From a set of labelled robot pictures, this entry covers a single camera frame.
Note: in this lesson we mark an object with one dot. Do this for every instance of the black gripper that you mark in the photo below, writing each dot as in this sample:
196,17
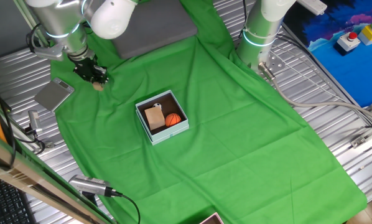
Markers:
86,67

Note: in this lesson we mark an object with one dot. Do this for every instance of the small wooden cube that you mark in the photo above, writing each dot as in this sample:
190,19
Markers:
98,87

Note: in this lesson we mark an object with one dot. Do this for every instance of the large wooden block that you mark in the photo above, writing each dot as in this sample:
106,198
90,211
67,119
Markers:
155,119

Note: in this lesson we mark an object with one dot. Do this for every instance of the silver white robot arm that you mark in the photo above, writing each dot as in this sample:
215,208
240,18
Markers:
64,18

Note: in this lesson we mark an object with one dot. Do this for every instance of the pale blue gift box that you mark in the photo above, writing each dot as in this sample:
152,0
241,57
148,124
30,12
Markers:
169,133

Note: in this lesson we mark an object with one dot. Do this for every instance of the pink box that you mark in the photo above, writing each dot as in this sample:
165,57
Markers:
211,219

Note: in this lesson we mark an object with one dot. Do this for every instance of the silver digital scale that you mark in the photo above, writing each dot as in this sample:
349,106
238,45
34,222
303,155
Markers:
53,95

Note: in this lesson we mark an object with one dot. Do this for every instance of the pale metal rod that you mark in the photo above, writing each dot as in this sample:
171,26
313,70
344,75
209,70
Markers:
44,50

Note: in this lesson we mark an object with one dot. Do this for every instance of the mini soccer ball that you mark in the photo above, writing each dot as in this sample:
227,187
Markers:
156,105

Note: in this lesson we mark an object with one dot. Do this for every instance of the orange mini basketball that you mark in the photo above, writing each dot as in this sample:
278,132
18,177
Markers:
173,119

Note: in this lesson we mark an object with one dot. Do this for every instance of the black keyboard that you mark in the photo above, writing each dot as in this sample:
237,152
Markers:
5,202

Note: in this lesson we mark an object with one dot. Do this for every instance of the green cloth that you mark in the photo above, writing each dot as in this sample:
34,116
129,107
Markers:
235,155

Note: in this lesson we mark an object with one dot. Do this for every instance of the white power strip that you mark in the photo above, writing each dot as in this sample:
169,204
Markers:
312,6

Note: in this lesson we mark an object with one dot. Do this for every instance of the blue mat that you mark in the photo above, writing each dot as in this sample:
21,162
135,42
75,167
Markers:
344,71

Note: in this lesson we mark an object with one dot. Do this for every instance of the aluminium profile bar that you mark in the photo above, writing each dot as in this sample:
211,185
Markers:
368,133

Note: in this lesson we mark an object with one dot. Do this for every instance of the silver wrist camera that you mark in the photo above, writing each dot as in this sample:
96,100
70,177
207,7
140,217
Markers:
49,51

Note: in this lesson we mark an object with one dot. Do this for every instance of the small silver camera on mount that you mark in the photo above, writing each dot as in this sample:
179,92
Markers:
35,121

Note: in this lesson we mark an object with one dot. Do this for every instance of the ridged silver camera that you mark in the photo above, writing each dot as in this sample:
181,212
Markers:
89,185

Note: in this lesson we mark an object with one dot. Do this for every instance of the wooden frame beam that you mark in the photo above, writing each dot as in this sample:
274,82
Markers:
33,186

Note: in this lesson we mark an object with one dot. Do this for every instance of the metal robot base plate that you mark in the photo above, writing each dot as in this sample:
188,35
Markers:
276,63

